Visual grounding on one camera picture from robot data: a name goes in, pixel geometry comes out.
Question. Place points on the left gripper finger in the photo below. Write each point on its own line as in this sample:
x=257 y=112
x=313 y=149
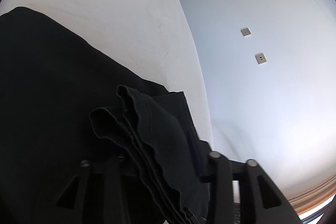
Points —
x=199 y=150

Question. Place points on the black denim pants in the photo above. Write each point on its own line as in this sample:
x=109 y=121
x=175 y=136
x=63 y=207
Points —
x=84 y=139

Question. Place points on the white bed mattress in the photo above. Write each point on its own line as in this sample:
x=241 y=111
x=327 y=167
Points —
x=150 y=37

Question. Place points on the right wall socket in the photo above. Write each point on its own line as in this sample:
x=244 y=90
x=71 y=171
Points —
x=261 y=59

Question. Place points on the wall socket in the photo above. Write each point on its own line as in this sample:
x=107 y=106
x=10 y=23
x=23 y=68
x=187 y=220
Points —
x=261 y=59
x=246 y=32

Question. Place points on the left wall socket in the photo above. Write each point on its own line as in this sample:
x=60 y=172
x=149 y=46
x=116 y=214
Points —
x=246 y=32

